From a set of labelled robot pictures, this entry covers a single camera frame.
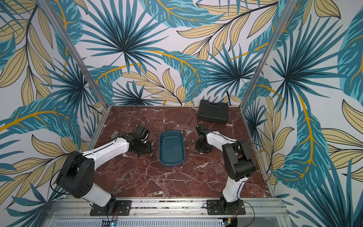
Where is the aluminium corner post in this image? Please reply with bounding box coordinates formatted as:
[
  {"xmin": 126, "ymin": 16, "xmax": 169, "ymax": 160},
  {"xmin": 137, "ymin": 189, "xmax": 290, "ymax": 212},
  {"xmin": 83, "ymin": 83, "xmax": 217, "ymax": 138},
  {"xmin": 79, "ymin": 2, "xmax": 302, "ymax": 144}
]
[
  {"xmin": 240, "ymin": 0, "xmax": 297, "ymax": 111},
  {"xmin": 37, "ymin": 0, "xmax": 108, "ymax": 109}
]

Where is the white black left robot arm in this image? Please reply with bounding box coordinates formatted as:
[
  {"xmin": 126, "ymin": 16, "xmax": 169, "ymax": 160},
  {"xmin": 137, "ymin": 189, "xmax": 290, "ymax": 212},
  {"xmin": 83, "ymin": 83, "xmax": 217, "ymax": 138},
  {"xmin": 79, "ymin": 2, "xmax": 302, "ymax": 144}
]
[{"xmin": 55, "ymin": 134, "xmax": 155, "ymax": 207}]

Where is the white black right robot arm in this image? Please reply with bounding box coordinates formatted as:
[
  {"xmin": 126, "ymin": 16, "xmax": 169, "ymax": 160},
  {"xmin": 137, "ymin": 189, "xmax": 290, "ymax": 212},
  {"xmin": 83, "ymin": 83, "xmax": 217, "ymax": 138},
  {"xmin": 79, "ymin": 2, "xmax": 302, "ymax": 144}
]
[{"xmin": 195, "ymin": 124, "xmax": 257, "ymax": 205}]

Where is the aluminium right corner post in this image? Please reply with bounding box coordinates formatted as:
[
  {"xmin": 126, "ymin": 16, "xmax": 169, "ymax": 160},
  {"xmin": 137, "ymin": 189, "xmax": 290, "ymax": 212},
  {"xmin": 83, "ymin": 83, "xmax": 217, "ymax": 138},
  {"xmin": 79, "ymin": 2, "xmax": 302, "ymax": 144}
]
[{"xmin": 240, "ymin": 0, "xmax": 297, "ymax": 111}]

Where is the grey valve with red handwheel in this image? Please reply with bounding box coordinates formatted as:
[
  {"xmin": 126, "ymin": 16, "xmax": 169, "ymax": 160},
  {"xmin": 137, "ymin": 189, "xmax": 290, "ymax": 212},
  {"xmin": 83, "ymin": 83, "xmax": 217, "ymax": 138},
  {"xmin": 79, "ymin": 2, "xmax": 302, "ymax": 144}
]
[{"xmin": 109, "ymin": 131, "xmax": 120, "ymax": 140}]

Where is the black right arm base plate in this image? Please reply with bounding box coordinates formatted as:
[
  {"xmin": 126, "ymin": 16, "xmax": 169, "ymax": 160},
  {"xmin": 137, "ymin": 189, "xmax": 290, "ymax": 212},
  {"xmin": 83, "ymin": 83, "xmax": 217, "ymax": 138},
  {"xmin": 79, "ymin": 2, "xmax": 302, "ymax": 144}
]
[{"xmin": 206, "ymin": 198, "xmax": 246, "ymax": 215}]

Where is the teal plastic storage box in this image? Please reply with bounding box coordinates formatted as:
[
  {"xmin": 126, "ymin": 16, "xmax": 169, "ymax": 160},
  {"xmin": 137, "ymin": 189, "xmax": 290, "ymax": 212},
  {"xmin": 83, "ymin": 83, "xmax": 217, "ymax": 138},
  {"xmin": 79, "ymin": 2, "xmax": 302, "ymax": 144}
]
[{"xmin": 158, "ymin": 131, "xmax": 185, "ymax": 167}]

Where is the black plastic tool case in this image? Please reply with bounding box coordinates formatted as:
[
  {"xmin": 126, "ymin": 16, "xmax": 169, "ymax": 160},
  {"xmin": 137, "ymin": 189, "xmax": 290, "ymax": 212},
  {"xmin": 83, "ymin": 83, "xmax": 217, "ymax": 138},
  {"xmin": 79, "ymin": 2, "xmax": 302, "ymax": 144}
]
[{"xmin": 198, "ymin": 100, "xmax": 228, "ymax": 124}]

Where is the aluminium front rail frame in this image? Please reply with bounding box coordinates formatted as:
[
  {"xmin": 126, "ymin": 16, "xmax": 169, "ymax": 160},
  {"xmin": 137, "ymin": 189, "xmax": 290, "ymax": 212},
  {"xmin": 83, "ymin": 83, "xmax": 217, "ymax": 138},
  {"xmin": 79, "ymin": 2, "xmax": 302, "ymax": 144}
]
[{"xmin": 43, "ymin": 197, "xmax": 293, "ymax": 227}]

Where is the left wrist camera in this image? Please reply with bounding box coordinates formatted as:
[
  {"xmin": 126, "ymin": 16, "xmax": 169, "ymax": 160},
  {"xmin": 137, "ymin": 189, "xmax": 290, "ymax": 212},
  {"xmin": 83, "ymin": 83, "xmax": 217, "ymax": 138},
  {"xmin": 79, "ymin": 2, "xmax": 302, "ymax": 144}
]
[{"xmin": 133, "ymin": 125, "xmax": 149, "ymax": 141}]

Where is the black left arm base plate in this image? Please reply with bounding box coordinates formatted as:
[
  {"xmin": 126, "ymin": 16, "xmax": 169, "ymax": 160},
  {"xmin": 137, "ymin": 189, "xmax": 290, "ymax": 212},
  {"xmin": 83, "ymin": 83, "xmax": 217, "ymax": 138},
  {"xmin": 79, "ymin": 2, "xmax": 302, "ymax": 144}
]
[{"xmin": 90, "ymin": 200, "xmax": 132, "ymax": 217}]

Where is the aluminium left corner post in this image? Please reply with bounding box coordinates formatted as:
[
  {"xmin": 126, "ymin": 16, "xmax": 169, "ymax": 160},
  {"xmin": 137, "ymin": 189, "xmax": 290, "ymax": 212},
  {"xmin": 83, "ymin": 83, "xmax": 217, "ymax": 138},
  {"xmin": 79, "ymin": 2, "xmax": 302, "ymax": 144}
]
[{"xmin": 37, "ymin": 0, "xmax": 108, "ymax": 109}]

